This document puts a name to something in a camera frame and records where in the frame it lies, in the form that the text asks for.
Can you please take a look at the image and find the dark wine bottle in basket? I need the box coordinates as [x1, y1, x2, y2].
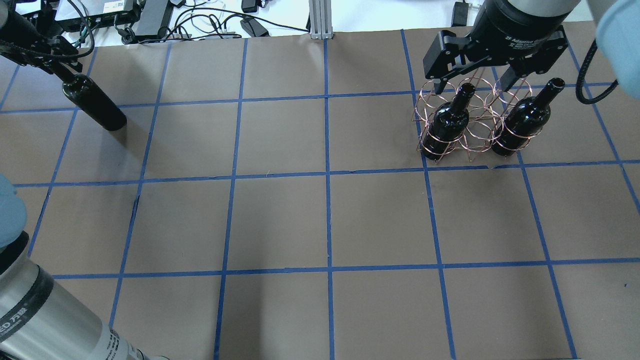
[422, 82, 476, 162]

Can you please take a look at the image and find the black power adapter brick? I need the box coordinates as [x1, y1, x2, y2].
[134, 0, 173, 43]

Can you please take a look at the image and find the aluminium frame post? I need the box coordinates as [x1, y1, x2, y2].
[308, 0, 334, 40]

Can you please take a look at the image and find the copper wire wine basket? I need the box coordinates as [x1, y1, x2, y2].
[414, 68, 534, 162]

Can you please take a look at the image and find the dark wine bottle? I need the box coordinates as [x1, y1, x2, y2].
[47, 61, 127, 132]
[422, 82, 476, 162]

